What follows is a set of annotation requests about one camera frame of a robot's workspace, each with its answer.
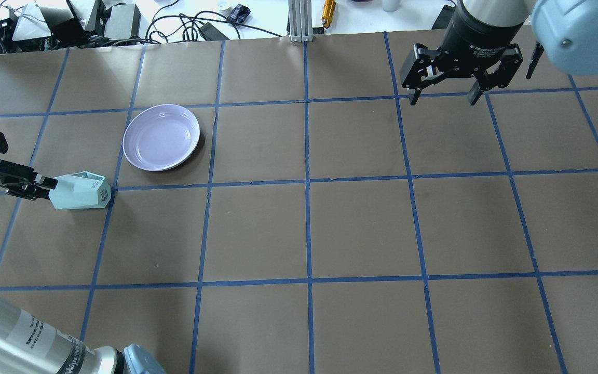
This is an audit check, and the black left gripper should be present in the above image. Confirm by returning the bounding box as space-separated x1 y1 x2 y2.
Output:
0 159 59 201

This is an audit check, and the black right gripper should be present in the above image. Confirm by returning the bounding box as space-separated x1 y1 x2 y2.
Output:
400 1 530 106

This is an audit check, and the mint green faceted cup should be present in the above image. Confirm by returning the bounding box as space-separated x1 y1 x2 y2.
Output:
48 171 112 210

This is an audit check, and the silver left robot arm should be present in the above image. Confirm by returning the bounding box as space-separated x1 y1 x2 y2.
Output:
0 159 165 373

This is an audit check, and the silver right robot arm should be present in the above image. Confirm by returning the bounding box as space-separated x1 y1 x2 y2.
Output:
401 1 598 105

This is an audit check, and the lavender round plate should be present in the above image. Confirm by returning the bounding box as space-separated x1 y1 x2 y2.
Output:
123 104 201 172

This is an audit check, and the yellow brass cylinder tool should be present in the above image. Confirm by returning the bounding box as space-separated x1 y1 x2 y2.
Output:
320 0 337 29

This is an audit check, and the black power adapter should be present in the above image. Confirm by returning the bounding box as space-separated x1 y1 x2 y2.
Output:
198 22 230 41

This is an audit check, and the aluminium frame post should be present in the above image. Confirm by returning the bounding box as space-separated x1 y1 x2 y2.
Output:
288 0 314 43

